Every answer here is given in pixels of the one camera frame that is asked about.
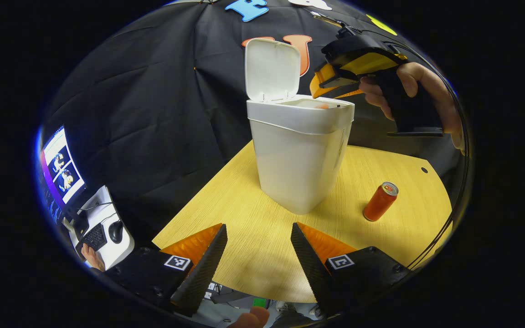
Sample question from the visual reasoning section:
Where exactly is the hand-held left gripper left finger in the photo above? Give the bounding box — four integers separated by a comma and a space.
103, 223, 228, 318

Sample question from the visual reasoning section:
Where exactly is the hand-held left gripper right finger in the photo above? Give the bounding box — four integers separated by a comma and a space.
290, 222, 411, 319

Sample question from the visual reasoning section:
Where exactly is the white desktop garbage bin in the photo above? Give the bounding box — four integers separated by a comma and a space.
244, 38, 355, 215

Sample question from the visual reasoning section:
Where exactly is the red pop can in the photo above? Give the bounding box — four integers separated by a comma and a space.
363, 182, 399, 222

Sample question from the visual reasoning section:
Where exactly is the black computer mouse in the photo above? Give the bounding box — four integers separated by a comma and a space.
108, 220, 124, 244

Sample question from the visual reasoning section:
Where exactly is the black keyboard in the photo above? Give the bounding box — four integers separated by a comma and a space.
75, 223, 108, 252

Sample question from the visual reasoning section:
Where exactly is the white side desk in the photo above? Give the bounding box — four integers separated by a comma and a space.
62, 184, 135, 270

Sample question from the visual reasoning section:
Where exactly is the black backdrop cloth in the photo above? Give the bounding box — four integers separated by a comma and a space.
39, 0, 468, 237

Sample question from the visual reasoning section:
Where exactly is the computer monitor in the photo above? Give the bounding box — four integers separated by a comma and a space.
39, 125, 87, 224

